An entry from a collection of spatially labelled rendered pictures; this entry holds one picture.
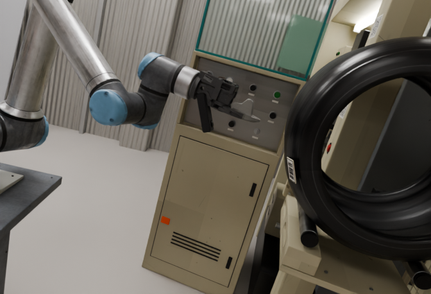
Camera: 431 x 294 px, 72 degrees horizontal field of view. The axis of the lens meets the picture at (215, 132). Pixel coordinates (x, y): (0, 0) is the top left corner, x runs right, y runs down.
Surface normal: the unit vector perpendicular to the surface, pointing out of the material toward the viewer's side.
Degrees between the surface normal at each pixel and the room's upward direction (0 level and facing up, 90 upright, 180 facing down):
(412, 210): 54
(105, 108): 90
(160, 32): 90
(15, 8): 78
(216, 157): 90
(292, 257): 90
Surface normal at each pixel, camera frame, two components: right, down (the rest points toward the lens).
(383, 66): -0.28, 0.01
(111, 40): 0.03, 0.26
